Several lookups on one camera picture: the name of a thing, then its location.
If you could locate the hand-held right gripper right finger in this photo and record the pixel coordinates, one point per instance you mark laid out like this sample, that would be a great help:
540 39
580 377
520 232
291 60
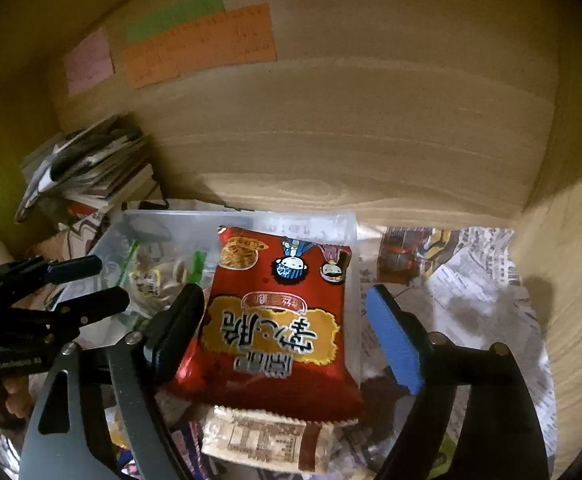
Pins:
395 342

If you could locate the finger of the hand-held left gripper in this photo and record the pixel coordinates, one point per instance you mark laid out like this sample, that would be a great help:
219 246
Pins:
73 269
102 304

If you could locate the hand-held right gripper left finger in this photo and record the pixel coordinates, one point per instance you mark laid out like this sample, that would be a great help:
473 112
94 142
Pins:
165 340

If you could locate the clear plastic container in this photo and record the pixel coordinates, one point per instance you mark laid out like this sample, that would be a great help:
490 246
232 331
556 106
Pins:
351 270

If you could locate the red snack packet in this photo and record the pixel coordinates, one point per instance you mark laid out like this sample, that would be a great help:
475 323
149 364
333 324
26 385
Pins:
276 330

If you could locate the beige snack packet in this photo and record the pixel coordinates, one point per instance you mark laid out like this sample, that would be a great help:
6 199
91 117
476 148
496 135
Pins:
271 440

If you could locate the person's left hand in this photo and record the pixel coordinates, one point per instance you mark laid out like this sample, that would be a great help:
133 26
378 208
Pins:
17 397

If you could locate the clear zip bag green seal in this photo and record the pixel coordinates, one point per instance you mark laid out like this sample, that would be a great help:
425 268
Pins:
158 275

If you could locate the newspaper shelf liner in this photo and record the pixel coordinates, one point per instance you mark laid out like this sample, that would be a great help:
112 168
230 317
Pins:
476 300

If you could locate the stack of books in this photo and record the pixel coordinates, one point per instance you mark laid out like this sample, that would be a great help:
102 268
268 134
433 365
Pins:
91 167

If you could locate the dark purple snack packet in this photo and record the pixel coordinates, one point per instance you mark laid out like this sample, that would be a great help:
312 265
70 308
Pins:
187 442

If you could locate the pink sticky note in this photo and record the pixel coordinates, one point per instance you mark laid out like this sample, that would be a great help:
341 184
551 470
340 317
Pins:
89 62

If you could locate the orange sticky note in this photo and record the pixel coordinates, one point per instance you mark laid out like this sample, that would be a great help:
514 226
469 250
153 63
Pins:
201 47

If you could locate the green sticky note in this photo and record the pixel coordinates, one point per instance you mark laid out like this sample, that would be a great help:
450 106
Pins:
176 16

